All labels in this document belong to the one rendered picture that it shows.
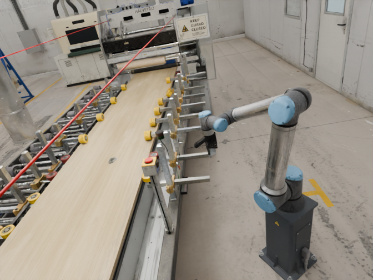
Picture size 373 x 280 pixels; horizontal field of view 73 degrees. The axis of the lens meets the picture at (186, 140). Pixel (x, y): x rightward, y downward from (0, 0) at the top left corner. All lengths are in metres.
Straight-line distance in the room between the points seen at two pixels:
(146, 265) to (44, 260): 0.53
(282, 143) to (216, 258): 1.32
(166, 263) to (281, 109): 0.98
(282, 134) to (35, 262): 1.36
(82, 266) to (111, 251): 0.14
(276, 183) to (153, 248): 0.83
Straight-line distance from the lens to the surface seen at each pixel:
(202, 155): 1.90
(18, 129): 5.66
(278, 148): 1.31
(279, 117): 1.20
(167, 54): 4.30
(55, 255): 1.55
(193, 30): 4.09
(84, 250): 1.48
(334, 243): 2.48
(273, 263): 2.27
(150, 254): 1.67
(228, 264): 2.28
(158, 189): 1.39
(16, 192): 2.15
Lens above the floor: 1.92
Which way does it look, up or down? 30 degrees down
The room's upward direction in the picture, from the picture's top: 12 degrees counter-clockwise
